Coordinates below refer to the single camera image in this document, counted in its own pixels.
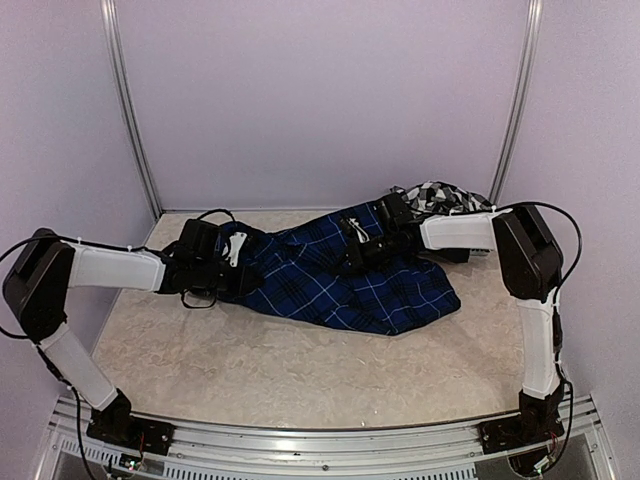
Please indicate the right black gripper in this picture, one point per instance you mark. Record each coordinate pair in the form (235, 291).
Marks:
(358, 257)

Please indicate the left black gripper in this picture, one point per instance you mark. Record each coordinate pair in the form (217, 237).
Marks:
(241, 288)

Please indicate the blue plaid long sleeve shirt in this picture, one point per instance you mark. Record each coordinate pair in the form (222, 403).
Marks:
(303, 280)

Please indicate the light blue plastic basket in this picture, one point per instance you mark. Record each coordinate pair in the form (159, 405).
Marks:
(480, 252)

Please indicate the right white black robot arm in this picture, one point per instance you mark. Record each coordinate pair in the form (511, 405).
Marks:
(530, 262)

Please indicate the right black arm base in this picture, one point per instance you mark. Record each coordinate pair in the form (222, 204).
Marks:
(537, 420)

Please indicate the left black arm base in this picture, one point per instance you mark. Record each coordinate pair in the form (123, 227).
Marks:
(116, 425)

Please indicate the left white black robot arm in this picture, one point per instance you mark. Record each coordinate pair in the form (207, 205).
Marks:
(49, 272)

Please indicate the black white checkered shirt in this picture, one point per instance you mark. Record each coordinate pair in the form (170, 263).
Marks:
(441, 198)

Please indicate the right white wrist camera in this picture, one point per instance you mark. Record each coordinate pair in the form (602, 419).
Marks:
(355, 230)

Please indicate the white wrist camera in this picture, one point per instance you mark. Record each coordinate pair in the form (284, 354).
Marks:
(236, 242)
(355, 230)

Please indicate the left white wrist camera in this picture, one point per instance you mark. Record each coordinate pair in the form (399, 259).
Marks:
(236, 242)

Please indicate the front aluminium rail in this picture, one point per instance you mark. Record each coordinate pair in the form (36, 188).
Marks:
(205, 450)

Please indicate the right aluminium frame post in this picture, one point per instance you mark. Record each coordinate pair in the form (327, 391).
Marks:
(518, 104)

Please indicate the aluminium frame post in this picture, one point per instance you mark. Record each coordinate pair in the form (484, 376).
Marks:
(117, 61)
(518, 104)

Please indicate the left aluminium frame post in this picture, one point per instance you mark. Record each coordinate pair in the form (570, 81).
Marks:
(117, 61)

